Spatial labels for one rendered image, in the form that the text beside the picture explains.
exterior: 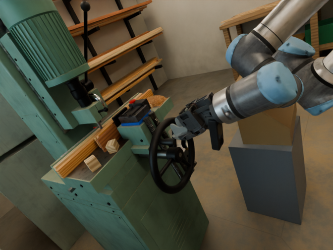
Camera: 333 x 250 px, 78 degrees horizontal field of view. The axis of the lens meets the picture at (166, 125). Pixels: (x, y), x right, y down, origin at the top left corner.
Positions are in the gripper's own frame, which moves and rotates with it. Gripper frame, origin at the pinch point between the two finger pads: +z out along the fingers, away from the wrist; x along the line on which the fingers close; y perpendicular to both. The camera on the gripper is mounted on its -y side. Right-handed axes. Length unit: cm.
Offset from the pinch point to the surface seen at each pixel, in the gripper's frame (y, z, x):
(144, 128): 7.5, 12.4, -1.5
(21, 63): 56, 35, 5
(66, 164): 15.6, 36.0, 19.7
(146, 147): 1.3, 16.1, 0.8
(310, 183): -97, 1, -67
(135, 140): 5.7, 20.1, -0.2
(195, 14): 58, 112, -335
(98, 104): 25.7, 28.1, -3.8
